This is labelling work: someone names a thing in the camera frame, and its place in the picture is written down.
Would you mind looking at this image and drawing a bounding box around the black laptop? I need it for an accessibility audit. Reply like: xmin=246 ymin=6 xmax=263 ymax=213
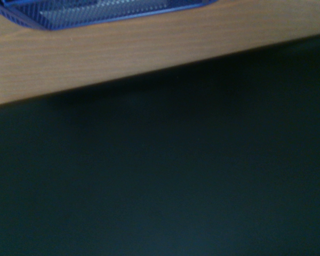
xmin=0 ymin=32 xmax=320 ymax=256

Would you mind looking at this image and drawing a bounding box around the blue mesh metal tray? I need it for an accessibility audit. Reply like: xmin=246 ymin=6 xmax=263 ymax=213
xmin=0 ymin=0 xmax=220 ymax=31

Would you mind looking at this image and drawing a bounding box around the wooden desk with black frame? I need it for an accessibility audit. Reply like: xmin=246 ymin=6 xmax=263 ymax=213
xmin=0 ymin=0 xmax=320 ymax=109

